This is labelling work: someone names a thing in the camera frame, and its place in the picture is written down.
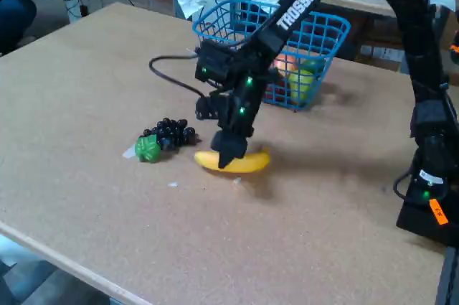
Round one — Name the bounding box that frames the yellow toy banana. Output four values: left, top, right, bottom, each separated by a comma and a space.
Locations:
194, 146, 271, 174

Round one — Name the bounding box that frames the black toy grapes, green leaf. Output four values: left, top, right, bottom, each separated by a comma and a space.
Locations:
134, 117, 199, 164

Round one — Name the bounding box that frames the yellow-green toy pear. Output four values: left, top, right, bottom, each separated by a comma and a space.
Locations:
288, 69, 316, 105

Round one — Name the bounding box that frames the pink-orange toy peach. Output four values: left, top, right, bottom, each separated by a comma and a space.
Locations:
275, 54, 298, 73

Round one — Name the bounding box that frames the dark green toy fruit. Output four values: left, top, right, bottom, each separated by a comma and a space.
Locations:
301, 58, 326, 74

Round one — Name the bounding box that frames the person's leg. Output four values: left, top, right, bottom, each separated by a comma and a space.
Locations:
0, 0, 37, 55

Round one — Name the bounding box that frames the small black camera box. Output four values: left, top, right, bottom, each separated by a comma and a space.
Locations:
195, 95, 222, 121

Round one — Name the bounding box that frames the blue wire basket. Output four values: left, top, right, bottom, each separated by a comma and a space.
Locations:
192, 0, 352, 112

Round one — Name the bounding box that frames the black looped camera cable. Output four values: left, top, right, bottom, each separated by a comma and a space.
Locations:
148, 54, 216, 100

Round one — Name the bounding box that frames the black base cable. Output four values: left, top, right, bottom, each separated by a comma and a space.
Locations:
392, 167, 419, 201

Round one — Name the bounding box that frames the dark metal frame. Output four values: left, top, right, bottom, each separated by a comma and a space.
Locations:
434, 245, 459, 305

